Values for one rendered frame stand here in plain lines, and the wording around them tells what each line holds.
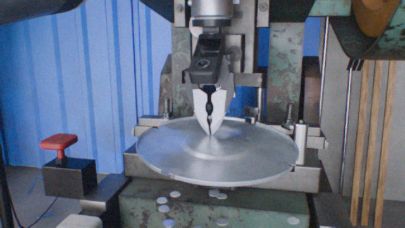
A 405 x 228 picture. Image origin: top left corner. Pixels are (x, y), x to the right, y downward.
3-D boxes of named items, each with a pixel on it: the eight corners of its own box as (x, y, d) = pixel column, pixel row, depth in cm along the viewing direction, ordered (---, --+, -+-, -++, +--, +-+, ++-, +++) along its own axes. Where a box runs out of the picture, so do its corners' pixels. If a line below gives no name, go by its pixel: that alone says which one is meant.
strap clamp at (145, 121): (191, 140, 87) (191, 101, 84) (131, 136, 90) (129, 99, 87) (196, 133, 92) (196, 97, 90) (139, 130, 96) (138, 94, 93)
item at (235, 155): (100, 152, 56) (100, 147, 56) (195, 111, 80) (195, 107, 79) (258, 211, 42) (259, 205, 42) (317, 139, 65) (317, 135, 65)
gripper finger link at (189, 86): (212, 109, 63) (211, 63, 61) (210, 111, 61) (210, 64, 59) (188, 108, 64) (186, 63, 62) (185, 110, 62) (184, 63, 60)
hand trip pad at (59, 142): (65, 178, 69) (61, 144, 67) (40, 175, 70) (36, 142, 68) (83, 165, 76) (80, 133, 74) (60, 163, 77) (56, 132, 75)
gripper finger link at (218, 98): (230, 128, 67) (230, 83, 65) (226, 137, 62) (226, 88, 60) (214, 127, 68) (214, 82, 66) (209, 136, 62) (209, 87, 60)
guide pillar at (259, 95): (262, 125, 90) (264, 73, 87) (254, 124, 91) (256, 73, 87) (262, 122, 92) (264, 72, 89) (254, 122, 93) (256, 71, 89)
